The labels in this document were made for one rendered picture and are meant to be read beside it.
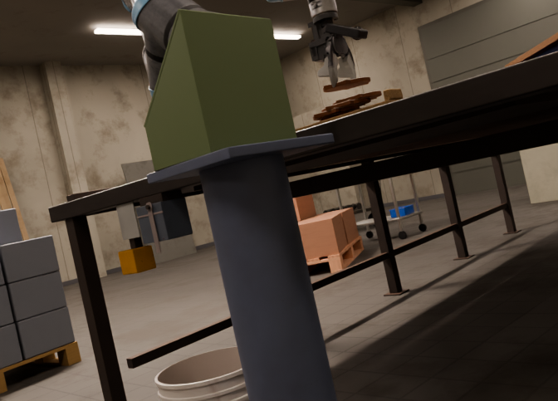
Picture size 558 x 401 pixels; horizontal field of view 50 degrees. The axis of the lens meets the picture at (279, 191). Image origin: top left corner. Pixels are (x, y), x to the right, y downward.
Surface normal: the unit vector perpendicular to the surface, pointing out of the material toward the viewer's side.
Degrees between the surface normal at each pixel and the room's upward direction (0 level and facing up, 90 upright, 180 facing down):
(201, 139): 90
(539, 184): 90
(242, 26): 90
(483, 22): 90
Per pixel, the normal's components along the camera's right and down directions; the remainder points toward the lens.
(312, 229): -0.23, 0.05
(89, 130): 0.67, -0.15
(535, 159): -0.71, 0.15
